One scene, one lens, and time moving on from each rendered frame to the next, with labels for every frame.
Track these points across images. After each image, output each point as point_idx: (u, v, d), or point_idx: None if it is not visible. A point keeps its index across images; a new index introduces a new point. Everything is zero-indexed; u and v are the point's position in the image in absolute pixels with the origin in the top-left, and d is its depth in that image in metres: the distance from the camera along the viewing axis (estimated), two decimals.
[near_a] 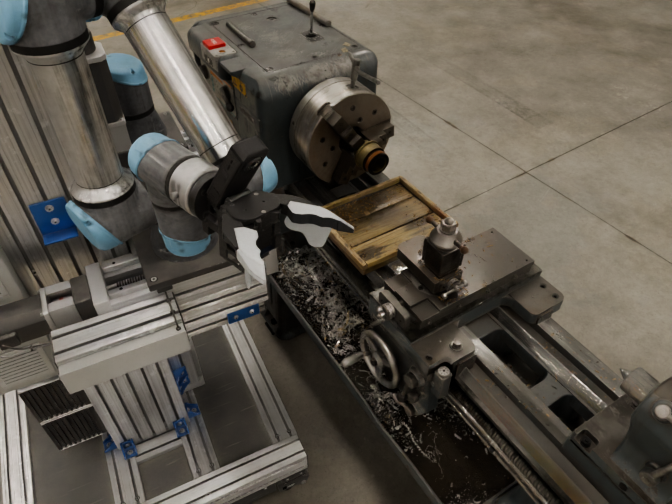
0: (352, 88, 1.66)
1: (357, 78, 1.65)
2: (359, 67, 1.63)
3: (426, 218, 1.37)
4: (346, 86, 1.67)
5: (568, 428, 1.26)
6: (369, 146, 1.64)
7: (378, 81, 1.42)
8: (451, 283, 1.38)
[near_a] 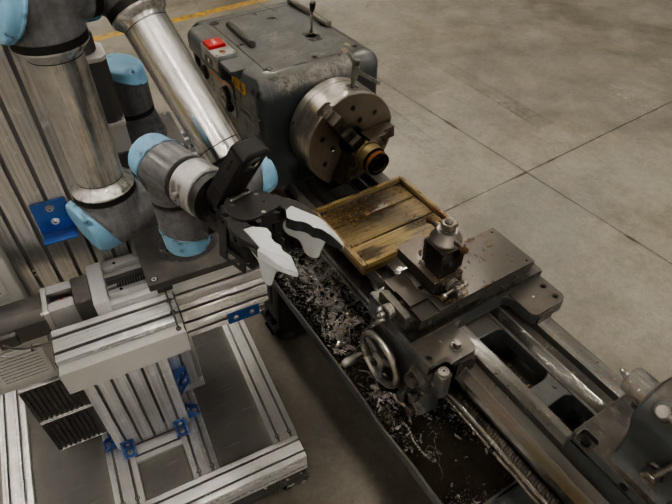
0: (352, 88, 1.66)
1: (357, 78, 1.65)
2: (359, 67, 1.63)
3: (426, 218, 1.37)
4: (346, 87, 1.67)
5: (568, 428, 1.26)
6: (369, 146, 1.65)
7: (378, 81, 1.42)
8: (451, 283, 1.38)
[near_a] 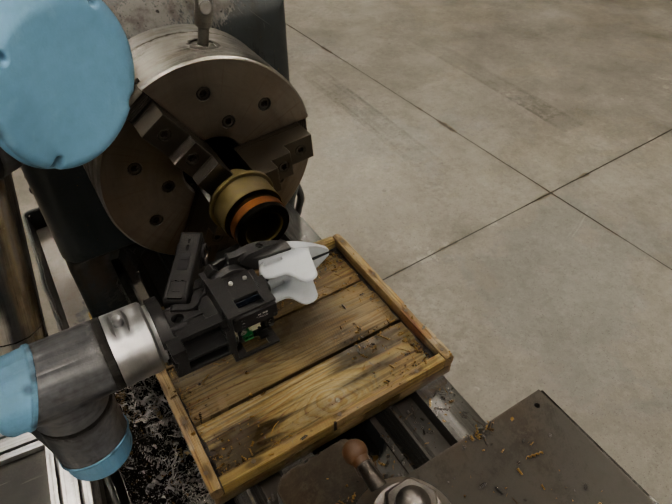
0: (203, 47, 0.70)
1: (210, 21, 0.69)
2: None
3: (343, 450, 0.41)
4: (190, 44, 0.71)
5: None
6: (239, 186, 0.68)
7: (205, 3, 0.46)
8: None
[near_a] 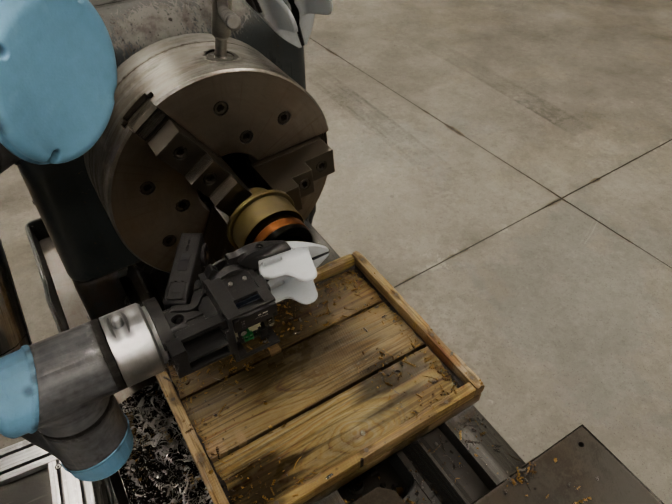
0: (220, 58, 0.66)
1: (228, 31, 0.64)
2: (231, 3, 0.63)
3: None
4: (206, 55, 0.66)
5: None
6: (260, 207, 0.64)
7: (233, 16, 0.42)
8: None
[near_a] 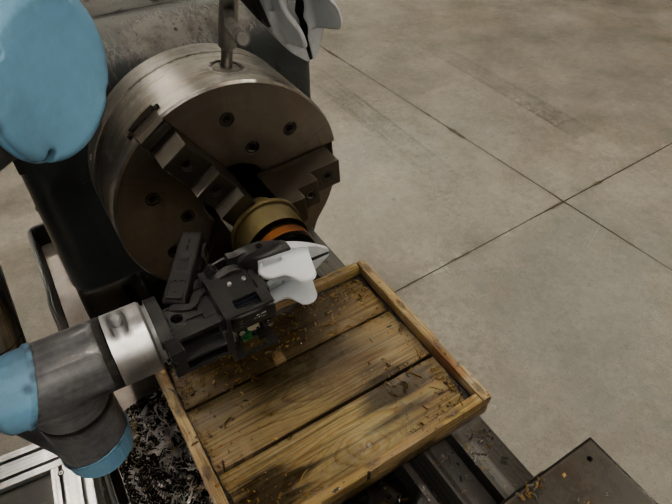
0: (226, 69, 0.66)
1: (235, 42, 0.64)
2: (237, 14, 0.62)
3: None
4: (212, 66, 0.66)
5: None
6: (263, 214, 0.64)
7: (242, 33, 0.42)
8: None
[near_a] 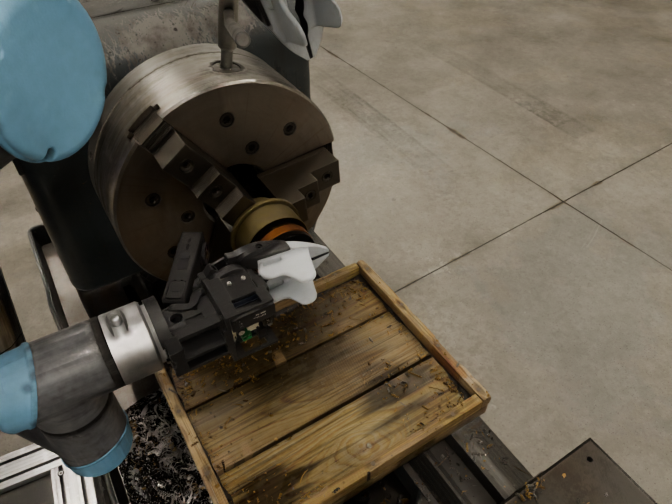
0: (226, 70, 0.66)
1: (235, 43, 0.64)
2: (237, 15, 0.62)
3: None
4: (212, 66, 0.66)
5: None
6: (262, 214, 0.64)
7: (242, 34, 0.42)
8: None
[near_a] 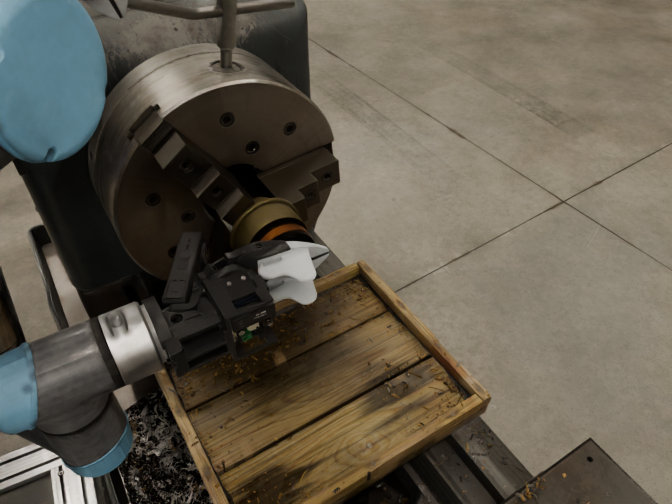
0: (220, 68, 0.66)
1: (225, 43, 0.64)
2: (228, 15, 0.62)
3: None
4: (218, 62, 0.67)
5: None
6: (262, 214, 0.64)
7: None
8: None
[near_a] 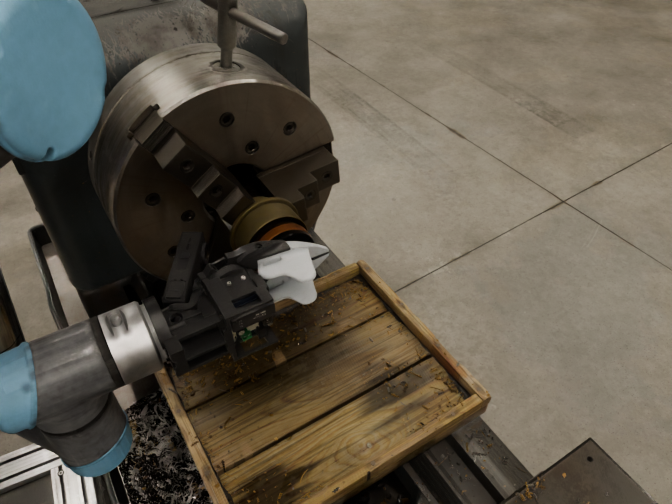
0: None
1: (217, 38, 0.64)
2: (217, 11, 0.62)
3: None
4: (237, 65, 0.67)
5: None
6: (261, 214, 0.64)
7: None
8: None
